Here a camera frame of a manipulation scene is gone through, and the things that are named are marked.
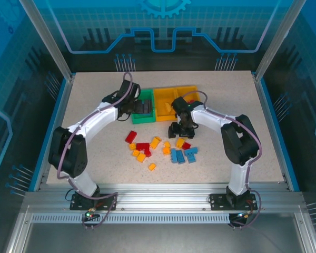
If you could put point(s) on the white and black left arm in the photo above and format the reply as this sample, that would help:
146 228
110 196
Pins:
89 124

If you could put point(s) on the small yellow lego brick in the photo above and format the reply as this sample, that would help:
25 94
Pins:
167 144
132 146
152 166
168 107

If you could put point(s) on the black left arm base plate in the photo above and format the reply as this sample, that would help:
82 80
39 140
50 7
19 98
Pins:
79 203

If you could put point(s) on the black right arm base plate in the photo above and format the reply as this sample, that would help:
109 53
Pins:
218 201

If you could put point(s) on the green plastic bin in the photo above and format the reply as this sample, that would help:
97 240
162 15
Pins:
142 119

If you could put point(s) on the aluminium mounting rail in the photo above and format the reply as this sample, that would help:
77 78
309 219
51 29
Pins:
160 197

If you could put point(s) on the long blue lego brick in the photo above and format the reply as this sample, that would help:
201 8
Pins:
181 156
173 155

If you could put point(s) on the tall yellow lego brick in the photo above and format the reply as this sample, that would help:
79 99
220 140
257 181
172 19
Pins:
180 142
155 142

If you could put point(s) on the yellow square lego brick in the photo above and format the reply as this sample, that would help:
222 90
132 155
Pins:
141 157

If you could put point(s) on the small red lego brick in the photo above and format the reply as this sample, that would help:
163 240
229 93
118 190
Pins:
186 146
191 101

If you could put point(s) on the long red lego brick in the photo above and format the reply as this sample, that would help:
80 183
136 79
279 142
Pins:
130 137

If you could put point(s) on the L-shaped red lego piece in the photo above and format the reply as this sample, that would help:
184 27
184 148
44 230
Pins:
143 147

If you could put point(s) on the aluminium frame post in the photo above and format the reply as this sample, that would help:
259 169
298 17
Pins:
275 44
50 44

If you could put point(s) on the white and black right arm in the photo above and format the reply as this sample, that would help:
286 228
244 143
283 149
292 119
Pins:
213 120

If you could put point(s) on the blue table side rail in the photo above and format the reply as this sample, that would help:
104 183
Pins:
54 126
277 131

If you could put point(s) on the small lit connector board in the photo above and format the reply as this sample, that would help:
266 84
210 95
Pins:
242 215
90 214

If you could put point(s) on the T-shaped blue lego piece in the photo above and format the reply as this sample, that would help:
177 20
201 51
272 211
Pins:
191 154

